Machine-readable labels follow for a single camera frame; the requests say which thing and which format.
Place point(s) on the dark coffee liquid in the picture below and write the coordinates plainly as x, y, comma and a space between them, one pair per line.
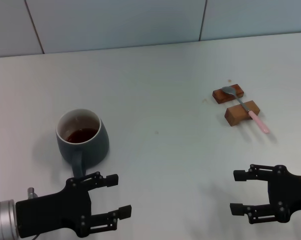
80, 136

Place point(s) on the grey ceramic cup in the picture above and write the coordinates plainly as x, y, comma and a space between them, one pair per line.
95, 150

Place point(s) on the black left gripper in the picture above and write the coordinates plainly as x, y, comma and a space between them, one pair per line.
53, 212

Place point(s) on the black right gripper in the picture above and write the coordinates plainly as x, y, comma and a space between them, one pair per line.
290, 192

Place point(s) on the notched light wooden block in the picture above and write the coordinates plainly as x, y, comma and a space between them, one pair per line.
234, 113

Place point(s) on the flat reddish wooden block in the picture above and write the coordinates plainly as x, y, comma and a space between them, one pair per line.
219, 97

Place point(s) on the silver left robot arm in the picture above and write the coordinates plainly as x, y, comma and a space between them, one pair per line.
1, 217

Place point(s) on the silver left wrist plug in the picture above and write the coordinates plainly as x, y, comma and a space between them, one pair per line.
31, 192

